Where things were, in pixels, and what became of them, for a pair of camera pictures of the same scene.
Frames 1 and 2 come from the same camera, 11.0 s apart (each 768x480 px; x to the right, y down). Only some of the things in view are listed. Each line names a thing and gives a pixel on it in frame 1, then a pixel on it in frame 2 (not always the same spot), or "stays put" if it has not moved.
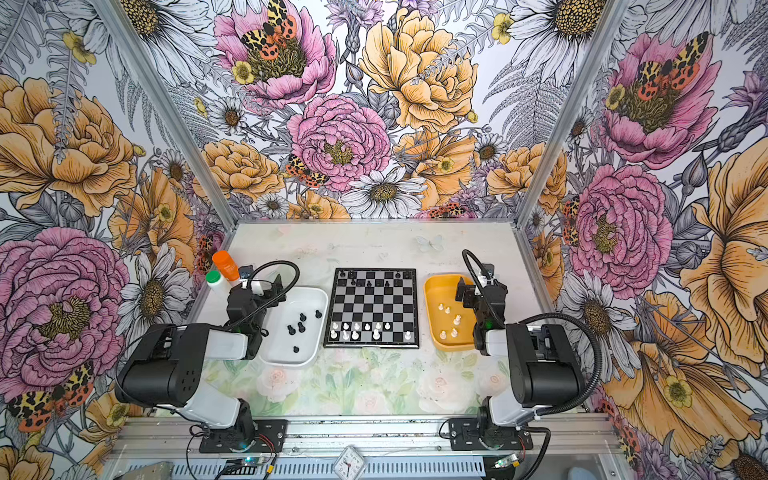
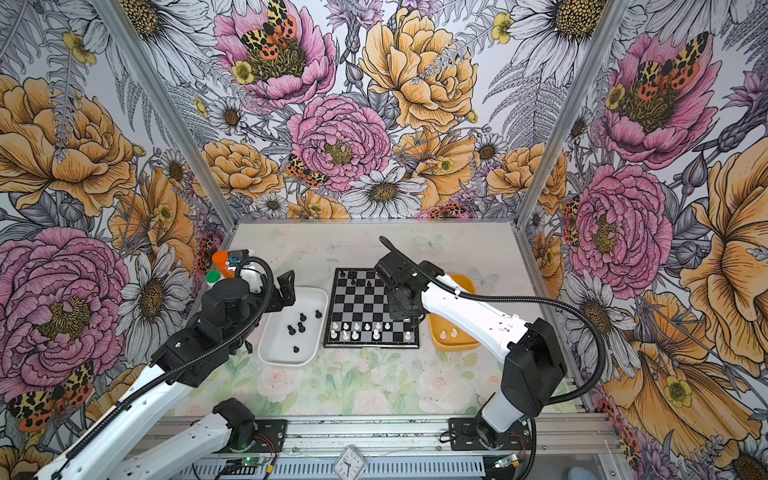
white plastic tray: [296, 329] stays put
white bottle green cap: [220, 284] stays put
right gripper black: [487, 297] -> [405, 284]
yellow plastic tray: [451, 323] stays put
